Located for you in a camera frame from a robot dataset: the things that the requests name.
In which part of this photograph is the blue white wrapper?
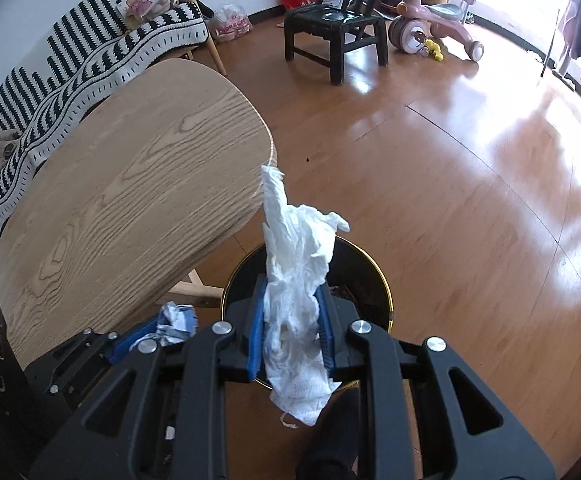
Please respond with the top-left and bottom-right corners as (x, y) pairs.
(156, 301), (198, 347)

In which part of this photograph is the pink kids tricycle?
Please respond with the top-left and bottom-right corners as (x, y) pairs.
(387, 0), (485, 63)

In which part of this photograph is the white red plastic bag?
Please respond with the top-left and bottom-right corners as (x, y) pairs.
(208, 3), (252, 42)

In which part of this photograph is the black gold-rimmed trash bin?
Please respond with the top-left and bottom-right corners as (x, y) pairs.
(220, 236), (394, 332)

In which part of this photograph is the white tissue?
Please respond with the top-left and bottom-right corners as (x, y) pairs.
(261, 166), (349, 427)

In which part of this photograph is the black wooden chair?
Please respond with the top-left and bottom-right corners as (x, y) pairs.
(283, 0), (389, 86)

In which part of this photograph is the black white striped sofa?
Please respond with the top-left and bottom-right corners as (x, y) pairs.
(0, 0), (225, 236)

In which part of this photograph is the yellow toy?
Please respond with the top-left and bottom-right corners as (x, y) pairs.
(419, 38), (445, 62)

